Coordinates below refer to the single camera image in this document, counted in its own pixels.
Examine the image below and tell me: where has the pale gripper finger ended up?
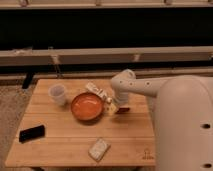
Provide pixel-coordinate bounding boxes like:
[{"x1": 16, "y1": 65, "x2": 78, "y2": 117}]
[{"x1": 106, "y1": 103, "x2": 118, "y2": 116}]

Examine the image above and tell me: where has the dark red pepper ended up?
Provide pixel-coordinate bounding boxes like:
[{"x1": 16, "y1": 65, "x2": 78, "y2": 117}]
[{"x1": 116, "y1": 107, "x2": 130, "y2": 114}]

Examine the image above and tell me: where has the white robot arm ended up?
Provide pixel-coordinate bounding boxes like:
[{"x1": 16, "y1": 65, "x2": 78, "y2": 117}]
[{"x1": 110, "y1": 69, "x2": 213, "y2": 171}]

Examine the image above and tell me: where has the orange ceramic bowl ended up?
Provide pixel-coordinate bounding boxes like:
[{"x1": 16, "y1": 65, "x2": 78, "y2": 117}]
[{"x1": 71, "y1": 92, "x2": 104, "y2": 121}]

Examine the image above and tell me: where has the white tube packet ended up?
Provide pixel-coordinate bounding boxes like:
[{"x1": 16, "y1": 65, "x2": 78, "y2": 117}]
[{"x1": 85, "y1": 82, "x2": 112, "y2": 103}]

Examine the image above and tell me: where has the white sponge block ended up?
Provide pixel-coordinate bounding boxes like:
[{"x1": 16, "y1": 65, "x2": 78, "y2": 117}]
[{"x1": 88, "y1": 138, "x2": 110, "y2": 162}]

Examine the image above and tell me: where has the wooden table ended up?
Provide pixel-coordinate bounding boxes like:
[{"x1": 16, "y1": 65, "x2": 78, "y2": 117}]
[{"x1": 5, "y1": 79, "x2": 155, "y2": 167}]

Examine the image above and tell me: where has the clear plastic cup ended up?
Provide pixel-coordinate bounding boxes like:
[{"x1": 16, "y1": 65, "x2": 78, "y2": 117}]
[{"x1": 48, "y1": 84, "x2": 66, "y2": 106}]

